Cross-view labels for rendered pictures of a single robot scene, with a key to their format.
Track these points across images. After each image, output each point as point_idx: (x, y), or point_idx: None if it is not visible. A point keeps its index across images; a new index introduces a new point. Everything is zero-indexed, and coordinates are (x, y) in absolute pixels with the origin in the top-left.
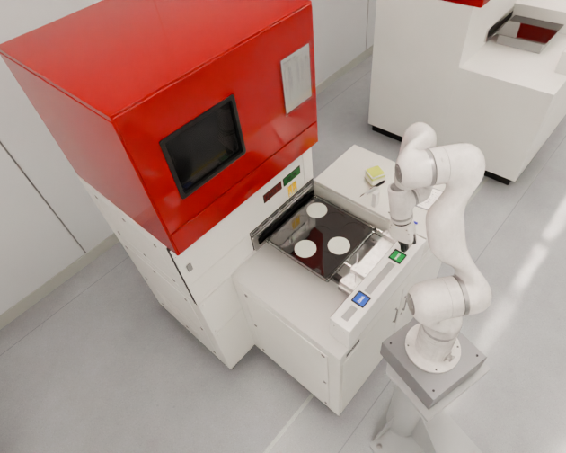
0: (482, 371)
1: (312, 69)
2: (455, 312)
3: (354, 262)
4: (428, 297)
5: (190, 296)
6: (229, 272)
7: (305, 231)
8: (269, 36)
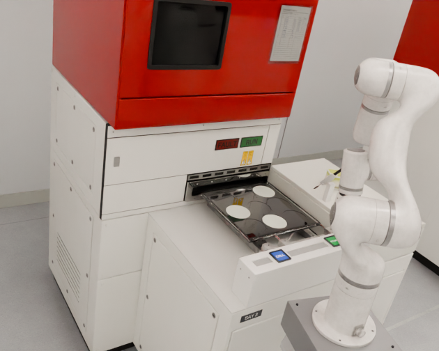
0: None
1: (306, 35)
2: (377, 227)
3: None
4: (352, 202)
5: (99, 205)
6: (148, 207)
7: (244, 200)
8: None
